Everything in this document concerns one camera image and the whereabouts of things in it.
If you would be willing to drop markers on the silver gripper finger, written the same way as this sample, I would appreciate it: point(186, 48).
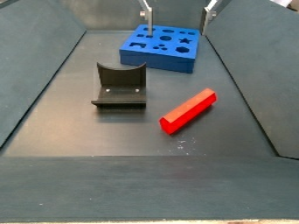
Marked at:
point(147, 14)
point(209, 14)

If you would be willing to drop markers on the red hexagonal prism block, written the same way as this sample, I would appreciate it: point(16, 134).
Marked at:
point(175, 119)

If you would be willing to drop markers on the blue foam shape-sorter board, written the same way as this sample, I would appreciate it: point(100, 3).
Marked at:
point(170, 49)

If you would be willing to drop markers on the black curved cradle stand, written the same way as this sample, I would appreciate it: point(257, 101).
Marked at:
point(122, 87)

